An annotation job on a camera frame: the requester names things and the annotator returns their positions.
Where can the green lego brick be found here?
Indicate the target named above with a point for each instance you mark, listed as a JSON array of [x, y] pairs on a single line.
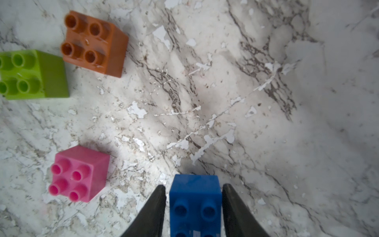
[[32, 74]]

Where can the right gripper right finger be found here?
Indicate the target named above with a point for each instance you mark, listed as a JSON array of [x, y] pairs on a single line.
[[238, 219]]

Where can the pink lego brick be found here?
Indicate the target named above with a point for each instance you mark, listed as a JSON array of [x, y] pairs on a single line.
[[79, 173]]

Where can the small blue lego brick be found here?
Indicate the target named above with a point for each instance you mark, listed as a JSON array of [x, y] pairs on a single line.
[[195, 206]]

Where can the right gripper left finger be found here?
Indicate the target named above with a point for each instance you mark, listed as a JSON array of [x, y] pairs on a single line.
[[149, 221]]

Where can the orange lego brick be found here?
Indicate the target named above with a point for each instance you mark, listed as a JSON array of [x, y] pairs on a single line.
[[94, 44]]

